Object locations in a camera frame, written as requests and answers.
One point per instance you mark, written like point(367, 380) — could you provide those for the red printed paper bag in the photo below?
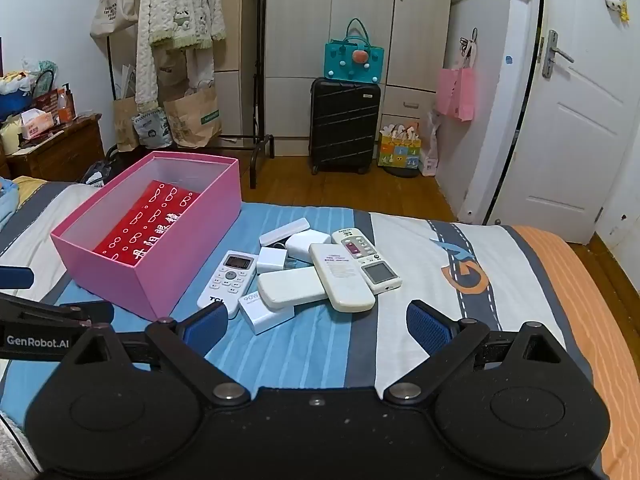
point(150, 225)

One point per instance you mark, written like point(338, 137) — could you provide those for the cream remote control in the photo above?
point(342, 282)

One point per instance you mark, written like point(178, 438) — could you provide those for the black suitcase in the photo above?
point(345, 125)

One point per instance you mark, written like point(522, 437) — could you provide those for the pink paper bag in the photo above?
point(457, 95)

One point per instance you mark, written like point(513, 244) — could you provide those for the white remote with grey display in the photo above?
point(380, 272)

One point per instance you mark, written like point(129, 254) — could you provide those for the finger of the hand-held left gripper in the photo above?
point(17, 277)
point(90, 312)

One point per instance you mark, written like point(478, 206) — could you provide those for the white rounded charger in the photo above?
point(302, 244)

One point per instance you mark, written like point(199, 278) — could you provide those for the white square charger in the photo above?
point(265, 315)

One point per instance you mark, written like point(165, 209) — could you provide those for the teal tote bag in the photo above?
point(340, 65)

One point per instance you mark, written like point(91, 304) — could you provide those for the canvas tote bag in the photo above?
point(115, 12)

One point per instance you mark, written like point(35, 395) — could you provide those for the white remote with small display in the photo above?
point(227, 280)

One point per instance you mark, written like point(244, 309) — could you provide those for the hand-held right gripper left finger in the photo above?
point(205, 325)

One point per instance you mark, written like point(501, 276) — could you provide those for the white door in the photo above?
point(575, 135)

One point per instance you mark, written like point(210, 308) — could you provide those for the brown paper bag green label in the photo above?
point(192, 120)

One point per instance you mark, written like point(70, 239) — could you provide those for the small plush toy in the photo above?
point(614, 2)

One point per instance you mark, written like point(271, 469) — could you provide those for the tissue box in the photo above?
point(37, 125)

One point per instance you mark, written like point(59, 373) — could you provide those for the colourful gift bag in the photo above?
point(400, 152)

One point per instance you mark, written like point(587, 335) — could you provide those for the black clothes rack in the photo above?
point(258, 60)

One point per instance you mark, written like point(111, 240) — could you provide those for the black bag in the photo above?
point(102, 167)

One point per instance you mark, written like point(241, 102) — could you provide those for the red gift bag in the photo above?
point(50, 102)

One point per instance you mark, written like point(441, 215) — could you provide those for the patterned grey bag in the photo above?
point(152, 130)

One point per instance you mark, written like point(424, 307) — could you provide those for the white knitted cardigan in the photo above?
point(165, 0)

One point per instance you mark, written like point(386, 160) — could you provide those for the pink cardboard box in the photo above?
point(165, 270)

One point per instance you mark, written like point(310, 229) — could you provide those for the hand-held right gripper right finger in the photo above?
point(430, 325)

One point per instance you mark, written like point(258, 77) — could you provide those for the long white case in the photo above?
point(284, 232)

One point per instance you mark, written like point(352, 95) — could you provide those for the grey wardrobe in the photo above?
point(300, 20)

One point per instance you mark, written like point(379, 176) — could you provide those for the white power bank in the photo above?
point(292, 287)

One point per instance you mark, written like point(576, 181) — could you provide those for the wooden nightstand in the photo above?
point(60, 150)

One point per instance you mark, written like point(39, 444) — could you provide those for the white plastic bag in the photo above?
point(432, 155)

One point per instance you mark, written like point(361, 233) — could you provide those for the plain brown paper bag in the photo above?
point(125, 125)

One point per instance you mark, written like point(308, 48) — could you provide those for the small white charger cube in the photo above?
point(271, 259)

